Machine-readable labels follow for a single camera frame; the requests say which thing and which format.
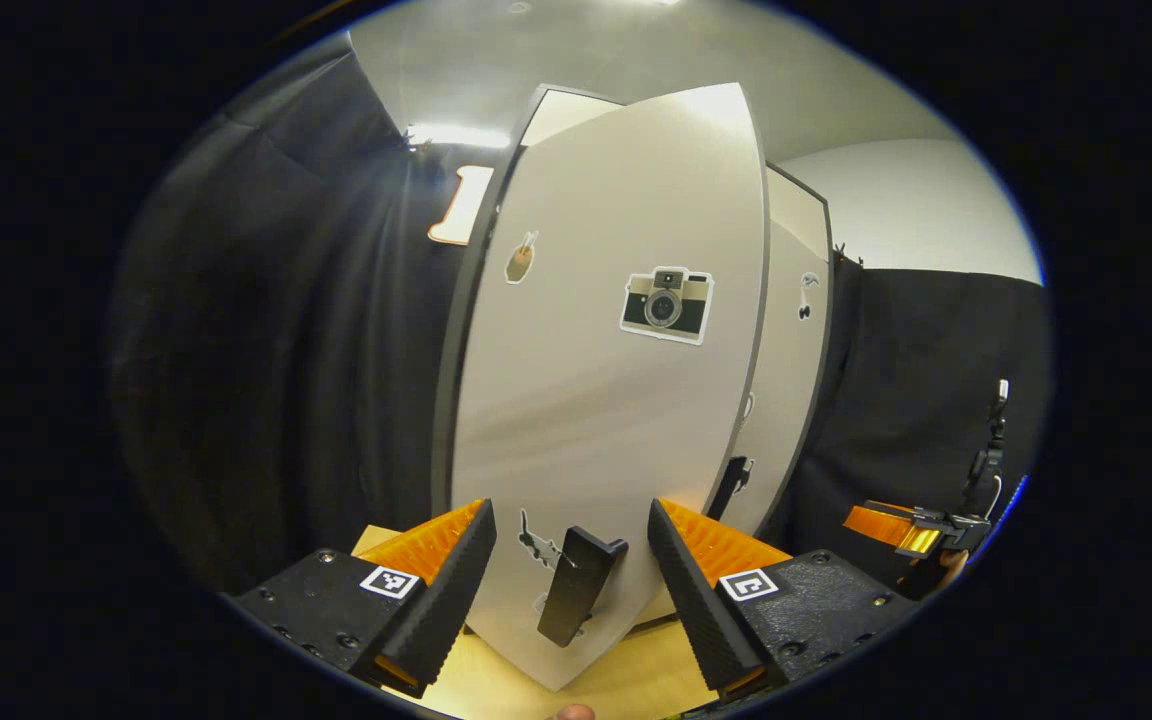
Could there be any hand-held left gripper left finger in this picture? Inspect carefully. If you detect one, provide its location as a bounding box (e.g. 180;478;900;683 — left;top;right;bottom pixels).
226;498;499;699

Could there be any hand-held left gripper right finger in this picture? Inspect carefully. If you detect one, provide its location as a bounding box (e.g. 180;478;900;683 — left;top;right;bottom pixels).
647;497;917;701

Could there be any white cabinet door calendar sticker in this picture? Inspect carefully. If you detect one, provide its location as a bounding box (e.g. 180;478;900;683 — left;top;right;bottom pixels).
731;165;834;538

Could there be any white cabinet door camera sticker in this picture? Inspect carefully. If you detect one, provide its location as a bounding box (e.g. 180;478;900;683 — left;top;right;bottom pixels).
449;83;770;693

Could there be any white shoe cabinet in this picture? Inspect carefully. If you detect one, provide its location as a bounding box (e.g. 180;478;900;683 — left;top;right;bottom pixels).
429;83;834;541

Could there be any black backdrop cloth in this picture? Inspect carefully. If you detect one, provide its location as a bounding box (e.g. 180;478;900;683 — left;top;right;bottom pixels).
764;255;1054;593
111;45;497;593

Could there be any black door handle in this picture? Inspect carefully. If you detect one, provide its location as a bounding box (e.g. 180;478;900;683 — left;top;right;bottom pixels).
706;455;754;523
536;525;630;649

